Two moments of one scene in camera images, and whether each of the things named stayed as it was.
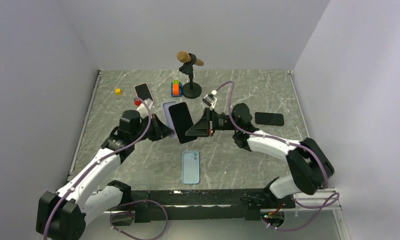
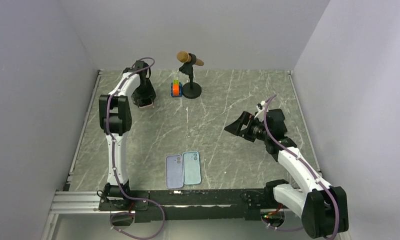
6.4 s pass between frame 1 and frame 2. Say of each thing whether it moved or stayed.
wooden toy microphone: stayed
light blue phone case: stayed
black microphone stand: stayed
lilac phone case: moved
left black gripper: moved
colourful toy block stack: stayed
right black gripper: moved
